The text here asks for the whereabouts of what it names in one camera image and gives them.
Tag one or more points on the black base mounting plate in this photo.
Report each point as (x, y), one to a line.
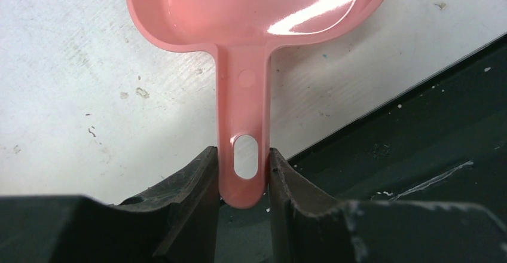
(444, 140)

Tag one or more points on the pink plastic dustpan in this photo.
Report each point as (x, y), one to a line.
(241, 36)

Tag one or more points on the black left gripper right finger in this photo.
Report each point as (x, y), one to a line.
(309, 225)

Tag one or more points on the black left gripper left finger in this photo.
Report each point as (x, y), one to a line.
(175, 220)

